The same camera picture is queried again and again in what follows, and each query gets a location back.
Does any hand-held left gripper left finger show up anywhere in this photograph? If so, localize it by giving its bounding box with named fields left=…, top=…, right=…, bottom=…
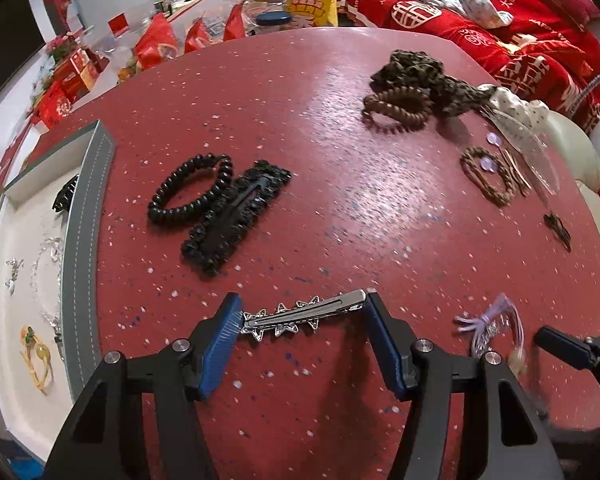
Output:
left=40, top=292, right=244, bottom=480

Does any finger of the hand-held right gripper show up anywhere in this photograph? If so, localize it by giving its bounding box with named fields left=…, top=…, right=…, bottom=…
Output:
left=534, top=325, right=600, bottom=401

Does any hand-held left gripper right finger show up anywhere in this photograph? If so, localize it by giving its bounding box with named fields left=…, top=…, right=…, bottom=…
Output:
left=365, top=291, right=566, bottom=480

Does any silver star hair clip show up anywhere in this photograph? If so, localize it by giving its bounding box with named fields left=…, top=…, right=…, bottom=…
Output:
left=240, top=289, right=368, bottom=341

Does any purple beaded hair tie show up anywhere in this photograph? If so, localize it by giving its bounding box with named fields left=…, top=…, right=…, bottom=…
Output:
left=454, top=294, right=528, bottom=376

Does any grey tray white inside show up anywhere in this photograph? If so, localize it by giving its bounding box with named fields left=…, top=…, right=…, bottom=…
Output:
left=0, top=120, right=118, bottom=466

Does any orange beaded hair tie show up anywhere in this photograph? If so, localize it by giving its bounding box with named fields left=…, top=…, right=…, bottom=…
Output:
left=20, top=325, right=56, bottom=396

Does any clear crystal bracelet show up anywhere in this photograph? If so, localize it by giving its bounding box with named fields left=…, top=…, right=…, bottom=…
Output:
left=30, top=237, right=66, bottom=346

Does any small black claw clip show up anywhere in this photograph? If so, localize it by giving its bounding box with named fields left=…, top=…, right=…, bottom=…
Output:
left=50, top=175, right=80, bottom=213

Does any small silver charm clip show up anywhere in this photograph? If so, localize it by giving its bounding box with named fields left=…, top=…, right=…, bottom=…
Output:
left=5, top=257, right=26, bottom=296

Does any black rectangular beaded hair clip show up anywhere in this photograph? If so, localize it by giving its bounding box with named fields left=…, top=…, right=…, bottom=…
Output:
left=181, top=160, right=293, bottom=278

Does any black bow hair clip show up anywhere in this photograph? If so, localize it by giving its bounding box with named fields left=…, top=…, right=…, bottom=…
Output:
left=542, top=212, right=573, bottom=253

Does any gold hair clip purple heart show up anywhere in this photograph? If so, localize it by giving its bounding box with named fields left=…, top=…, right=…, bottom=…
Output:
left=485, top=132, right=531, bottom=196

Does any clear pink claw clip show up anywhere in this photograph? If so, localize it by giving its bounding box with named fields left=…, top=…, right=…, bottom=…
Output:
left=480, top=102, right=561, bottom=196

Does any beige leather armchair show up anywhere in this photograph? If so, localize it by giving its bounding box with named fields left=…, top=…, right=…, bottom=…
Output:
left=545, top=110, right=600, bottom=196

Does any white polka dot scrunchie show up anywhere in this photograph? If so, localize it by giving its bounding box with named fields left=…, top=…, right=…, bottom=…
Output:
left=485, top=86, right=551, bottom=136

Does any leopard print scrunchie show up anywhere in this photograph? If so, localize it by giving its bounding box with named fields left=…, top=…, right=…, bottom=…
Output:
left=371, top=50, right=496, bottom=118

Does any red gift box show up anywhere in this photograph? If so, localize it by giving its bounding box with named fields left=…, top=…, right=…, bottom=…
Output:
left=55, top=47, right=101, bottom=98
left=35, top=82, right=73, bottom=128

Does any red snack bag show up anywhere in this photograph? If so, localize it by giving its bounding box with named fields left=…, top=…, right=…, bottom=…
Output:
left=132, top=12, right=180, bottom=68
left=222, top=1, right=247, bottom=41
left=184, top=17, right=212, bottom=53

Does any red printed sofa cover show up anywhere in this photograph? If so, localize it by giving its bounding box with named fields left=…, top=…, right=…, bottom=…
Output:
left=297, top=0, right=600, bottom=133

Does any blue lid jar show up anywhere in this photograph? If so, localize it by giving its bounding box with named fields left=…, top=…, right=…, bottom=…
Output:
left=254, top=10, right=293, bottom=36

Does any clear plastic zip bag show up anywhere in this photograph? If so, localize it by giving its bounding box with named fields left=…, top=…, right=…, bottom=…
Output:
left=180, top=0, right=241, bottom=26

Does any yellow snack bag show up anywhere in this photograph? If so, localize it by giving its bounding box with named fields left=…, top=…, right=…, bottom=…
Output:
left=286, top=0, right=340, bottom=28

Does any black television screen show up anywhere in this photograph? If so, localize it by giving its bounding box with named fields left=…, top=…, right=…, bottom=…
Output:
left=0, top=0, right=46, bottom=111

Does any black bead hair tie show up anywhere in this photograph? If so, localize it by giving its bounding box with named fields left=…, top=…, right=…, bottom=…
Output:
left=147, top=154, right=235, bottom=225

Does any brown braided hair tie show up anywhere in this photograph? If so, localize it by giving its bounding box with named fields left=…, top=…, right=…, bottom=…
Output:
left=460, top=146, right=515, bottom=207

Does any brown spiral hair tie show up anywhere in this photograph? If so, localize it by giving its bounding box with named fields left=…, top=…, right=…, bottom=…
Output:
left=362, top=86, right=434, bottom=135

